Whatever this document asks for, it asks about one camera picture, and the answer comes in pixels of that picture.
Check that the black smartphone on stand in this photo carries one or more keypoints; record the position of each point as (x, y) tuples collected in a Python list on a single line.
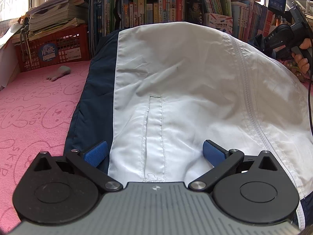
[(194, 11)]

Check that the white label printer box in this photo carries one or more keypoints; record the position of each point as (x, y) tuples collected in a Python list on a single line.
[(219, 22)]

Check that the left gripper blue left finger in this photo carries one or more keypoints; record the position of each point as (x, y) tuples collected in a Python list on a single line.
[(97, 156)]

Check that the row of upright books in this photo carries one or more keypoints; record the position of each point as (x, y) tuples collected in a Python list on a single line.
[(244, 19)]

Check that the red plastic crate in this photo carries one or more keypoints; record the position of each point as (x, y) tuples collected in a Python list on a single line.
[(60, 47)]

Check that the small grey plush toy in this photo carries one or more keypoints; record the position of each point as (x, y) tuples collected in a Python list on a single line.
[(59, 73)]

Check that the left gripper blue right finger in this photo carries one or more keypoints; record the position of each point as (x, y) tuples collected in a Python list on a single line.
[(214, 153)]

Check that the stack of papers and booklets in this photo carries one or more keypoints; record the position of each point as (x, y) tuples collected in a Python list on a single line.
[(50, 17)]

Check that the white and navy zip jacket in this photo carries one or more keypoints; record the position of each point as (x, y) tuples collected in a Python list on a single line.
[(155, 93)]

